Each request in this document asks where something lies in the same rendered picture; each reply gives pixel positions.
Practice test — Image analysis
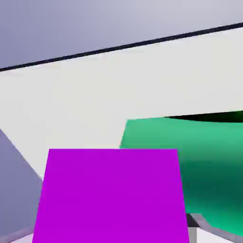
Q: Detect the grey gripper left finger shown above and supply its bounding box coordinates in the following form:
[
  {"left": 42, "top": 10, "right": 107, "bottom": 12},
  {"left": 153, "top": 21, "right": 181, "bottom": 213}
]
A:
[{"left": 0, "top": 226, "right": 36, "bottom": 243}]

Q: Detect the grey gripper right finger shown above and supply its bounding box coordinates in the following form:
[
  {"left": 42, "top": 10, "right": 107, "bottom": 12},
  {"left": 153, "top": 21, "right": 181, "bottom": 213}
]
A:
[{"left": 186, "top": 213, "right": 243, "bottom": 243}]

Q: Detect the small purple cube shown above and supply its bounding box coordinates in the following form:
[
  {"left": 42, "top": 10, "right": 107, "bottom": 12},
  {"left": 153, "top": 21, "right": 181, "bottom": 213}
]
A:
[{"left": 31, "top": 149, "right": 190, "bottom": 243}]

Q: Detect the large green box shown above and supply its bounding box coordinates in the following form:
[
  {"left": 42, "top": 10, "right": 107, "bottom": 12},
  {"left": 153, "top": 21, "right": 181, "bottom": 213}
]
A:
[{"left": 119, "top": 111, "right": 243, "bottom": 238}]

